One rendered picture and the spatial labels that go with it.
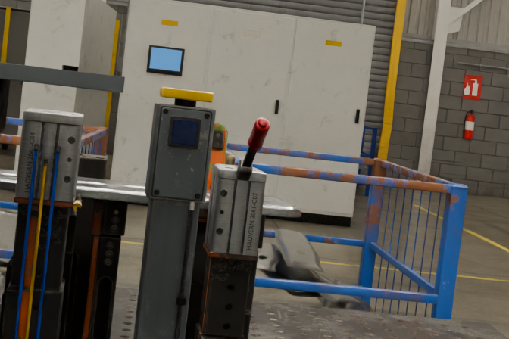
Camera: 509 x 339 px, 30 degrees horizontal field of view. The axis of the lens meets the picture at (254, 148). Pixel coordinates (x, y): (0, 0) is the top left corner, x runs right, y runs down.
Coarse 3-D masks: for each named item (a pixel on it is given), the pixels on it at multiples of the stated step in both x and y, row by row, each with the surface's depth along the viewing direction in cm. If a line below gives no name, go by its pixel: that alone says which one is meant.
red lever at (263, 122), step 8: (256, 120) 118; (264, 120) 118; (256, 128) 118; (264, 128) 118; (256, 136) 119; (264, 136) 119; (248, 144) 121; (256, 144) 120; (248, 152) 124; (256, 152) 124; (240, 160) 127; (248, 160) 126; (240, 168) 127; (248, 168) 127; (240, 176) 128; (248, 176) 128
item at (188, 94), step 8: (168, 88) 111; (168, 96) 111; (176, 96) 111; (184, 96) 111; (192, 96) 111; (200, 96) 112; (208, 96) 112; (176, 104) 113; (184, 104) 113; (192, 104) 114
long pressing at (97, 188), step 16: (0, 176) 141; (16, 176) 146; (80, 192) 137; (96, 192) 137; (112, 192) 138; (128, 192) 138; (144, 192) 139; (208, 192) 153; (272, 208) 142; (288, 208) 142
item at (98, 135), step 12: (12, 120) 426; (96, 132) 387; (12, 144) 312; (84, 144) 342; (96, 144) 427; (0, 204) 428; (12, 204) 428; (0, 216) 407; (12, 216) 413; (0, 228) 386; (12, 228) 391; (0, 240) 364; (12, 240) 369; (0, 252) 314; (12, 252) 314; (0, 264) 348
